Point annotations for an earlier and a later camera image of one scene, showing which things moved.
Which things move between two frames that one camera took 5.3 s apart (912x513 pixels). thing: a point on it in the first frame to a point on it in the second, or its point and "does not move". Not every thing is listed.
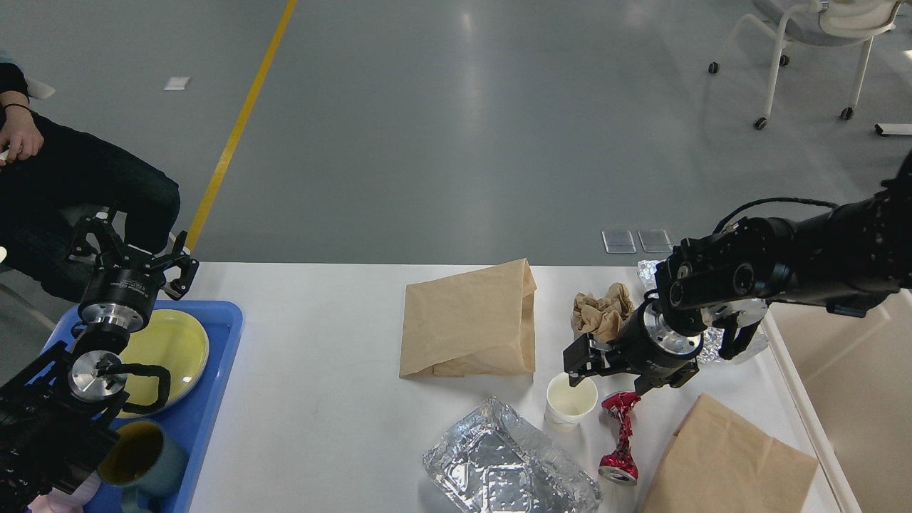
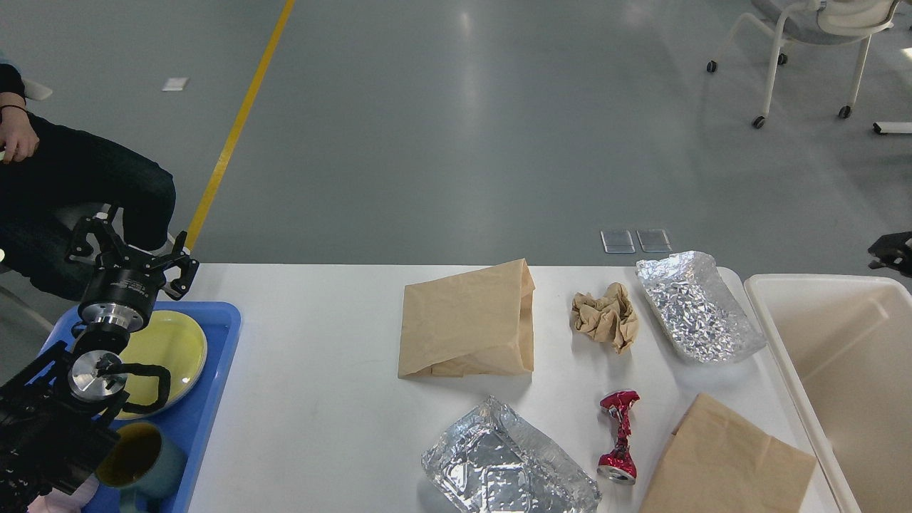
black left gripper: (120, 298) does not move
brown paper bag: (717, 462) does not move
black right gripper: (645, 345) to (893, 252)
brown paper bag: (474, 323) does not move
